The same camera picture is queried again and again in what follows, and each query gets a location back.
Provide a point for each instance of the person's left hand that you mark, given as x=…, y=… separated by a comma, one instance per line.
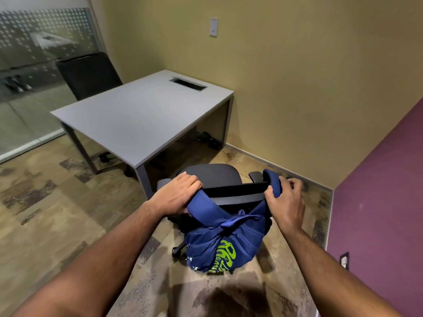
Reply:
x=171, y=196

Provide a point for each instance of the person's right hand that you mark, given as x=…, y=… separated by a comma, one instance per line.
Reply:
x=289, y=207

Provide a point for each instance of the person's left little finger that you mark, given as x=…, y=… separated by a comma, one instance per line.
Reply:
x=182, y=174

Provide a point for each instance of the person's right thumb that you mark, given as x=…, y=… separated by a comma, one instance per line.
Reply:
x=271, y=198

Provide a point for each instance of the person's left middle finger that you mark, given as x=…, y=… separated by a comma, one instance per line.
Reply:
x=191, y=184

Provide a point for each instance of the blue hoodie with green print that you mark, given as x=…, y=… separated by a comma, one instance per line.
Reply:
x=224, y=240

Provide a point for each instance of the person's right forearm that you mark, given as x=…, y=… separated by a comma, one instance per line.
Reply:
x=330, y=277

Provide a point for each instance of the person's left forearm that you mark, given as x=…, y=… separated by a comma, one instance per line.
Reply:
x=99, y=260

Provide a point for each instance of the grey office chair with armrests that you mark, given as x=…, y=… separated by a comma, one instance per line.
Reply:
x=214, y=176

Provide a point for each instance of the grey desk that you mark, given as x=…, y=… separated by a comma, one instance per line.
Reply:
x=142, y=112

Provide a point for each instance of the black office chair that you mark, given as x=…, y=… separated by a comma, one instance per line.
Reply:
x=89, y=74

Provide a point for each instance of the dotted frosted glass partition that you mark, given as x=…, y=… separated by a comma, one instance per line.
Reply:
x=39, y=62

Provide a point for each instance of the wall power outlet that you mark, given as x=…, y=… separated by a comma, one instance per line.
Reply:
x=344, y=261

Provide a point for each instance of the white wall switch plate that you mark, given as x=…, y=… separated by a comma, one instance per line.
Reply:
x=213, y=27

